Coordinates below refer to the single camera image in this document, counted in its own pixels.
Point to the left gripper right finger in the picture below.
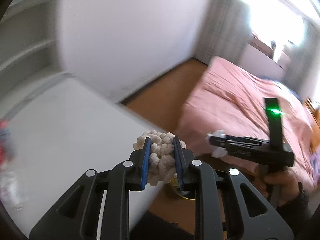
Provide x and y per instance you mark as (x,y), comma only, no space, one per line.
(227,205)

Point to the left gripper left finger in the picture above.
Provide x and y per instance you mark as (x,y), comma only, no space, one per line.
(98,202)

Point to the white tissue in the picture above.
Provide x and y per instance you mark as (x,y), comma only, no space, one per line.
(216,142)

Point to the white desk hutch shelf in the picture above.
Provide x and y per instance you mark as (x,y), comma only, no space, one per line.
(28,41)

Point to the black round trash bin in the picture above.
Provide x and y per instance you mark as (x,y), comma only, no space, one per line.
(189,195)

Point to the pink bed duvet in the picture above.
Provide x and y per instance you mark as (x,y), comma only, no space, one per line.
(231,99)

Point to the person's right hand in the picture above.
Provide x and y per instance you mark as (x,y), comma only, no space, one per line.
(286,180)

